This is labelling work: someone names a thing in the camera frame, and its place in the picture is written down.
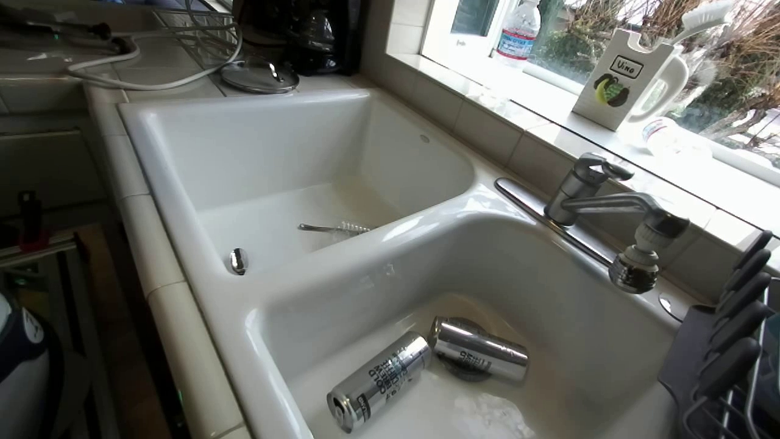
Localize black coffee machine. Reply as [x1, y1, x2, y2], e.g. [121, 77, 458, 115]
[231, 0, 369, 75]

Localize white double ceramic sink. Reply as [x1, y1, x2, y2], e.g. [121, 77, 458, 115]
[121, 90, 675, 439]

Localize metal spoon near drain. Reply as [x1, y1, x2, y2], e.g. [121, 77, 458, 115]
[297, 221, 369, 236]

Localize silver can lying rear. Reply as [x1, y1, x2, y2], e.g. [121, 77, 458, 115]
[432, 316, 529, 382]

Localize silver can lying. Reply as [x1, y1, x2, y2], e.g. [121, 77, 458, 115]
[326, 331, 432, 435]
[432, 316, 529, 382]

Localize metal spoon at front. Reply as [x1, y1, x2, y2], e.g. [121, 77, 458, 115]
[229, 249, 246, 276]

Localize silver can lying front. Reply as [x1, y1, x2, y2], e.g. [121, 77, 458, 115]
[326, 331, 432, 435]

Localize glass pot lid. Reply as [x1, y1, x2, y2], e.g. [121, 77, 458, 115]
[219, 63, 301, 96]

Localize plastic spray bottle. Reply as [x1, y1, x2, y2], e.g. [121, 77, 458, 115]
[494, 0, 541, 62]

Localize chrome sink faucet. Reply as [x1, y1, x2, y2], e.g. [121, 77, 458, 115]
[492, 154, 692, 296]

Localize white cardboard box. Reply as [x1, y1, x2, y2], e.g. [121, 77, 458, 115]
[574, 30, 674, 132]

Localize black dish drying rack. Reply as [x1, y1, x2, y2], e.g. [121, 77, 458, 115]
[658, 231, 780, 439]

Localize white power cable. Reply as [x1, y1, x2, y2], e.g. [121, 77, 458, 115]
[67, 31, 246, 93]

